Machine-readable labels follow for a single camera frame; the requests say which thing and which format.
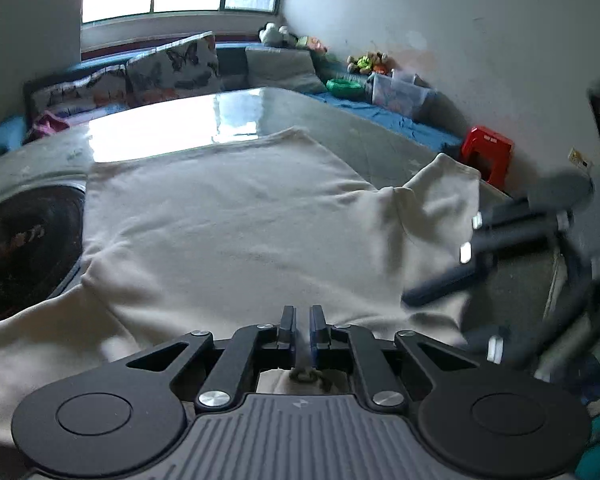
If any grey cushion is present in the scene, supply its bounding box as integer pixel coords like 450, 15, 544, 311
244, 46, 328, 95

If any black round hotplate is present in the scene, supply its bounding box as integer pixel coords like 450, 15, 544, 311
0, 184, 87, 330

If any white plush toy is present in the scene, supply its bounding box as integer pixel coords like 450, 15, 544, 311
258, 22, 292, 47

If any cream white sweatshirt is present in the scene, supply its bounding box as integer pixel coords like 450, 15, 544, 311
0, 127, 483, 466

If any clear plastic storage box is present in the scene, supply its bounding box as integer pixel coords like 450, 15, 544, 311
364, 69, 438, 123

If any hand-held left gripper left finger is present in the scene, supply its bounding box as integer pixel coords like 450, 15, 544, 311
124, 305, 297, 409

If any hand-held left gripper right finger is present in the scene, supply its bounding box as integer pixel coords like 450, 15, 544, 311
308, 305, 477, 409

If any blue bench mattress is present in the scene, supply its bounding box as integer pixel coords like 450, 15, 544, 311
0, 42, 465, 165

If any dark butterfly print cushion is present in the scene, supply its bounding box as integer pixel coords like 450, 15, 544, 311
24, 64, 131, 120

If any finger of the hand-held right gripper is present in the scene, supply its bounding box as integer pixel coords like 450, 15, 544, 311
401, 194, 596, 308
462, 322, 546, 377

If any green plastic basin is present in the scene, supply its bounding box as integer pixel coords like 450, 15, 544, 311
326, 77, 367, 101

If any red plastic stool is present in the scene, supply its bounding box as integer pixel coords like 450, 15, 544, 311
461, 126, 514, 185

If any pink cloth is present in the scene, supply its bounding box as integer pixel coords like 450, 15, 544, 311
26, 111, 72, 143

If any pile of plush toys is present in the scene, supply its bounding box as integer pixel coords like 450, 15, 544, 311
346, 51, 396, 76

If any large butterfly print cushion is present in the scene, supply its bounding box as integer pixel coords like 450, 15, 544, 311
125, 31, 222, 103

